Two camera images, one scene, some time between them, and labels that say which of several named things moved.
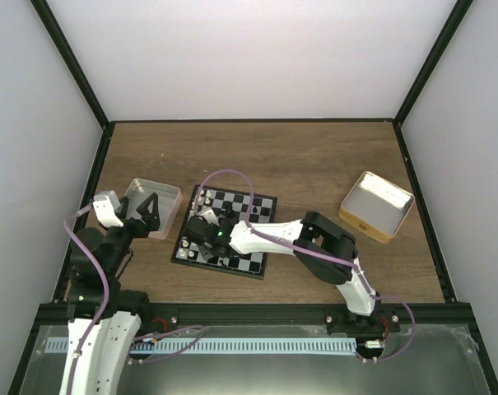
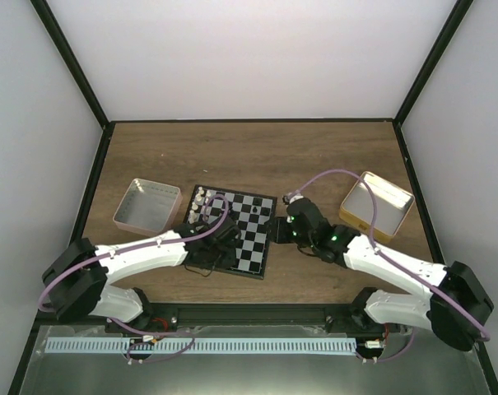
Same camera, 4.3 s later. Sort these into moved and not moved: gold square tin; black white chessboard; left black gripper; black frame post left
Moved: left black gripper
Not moved: gold square tin; black frame post left; black white chessboard
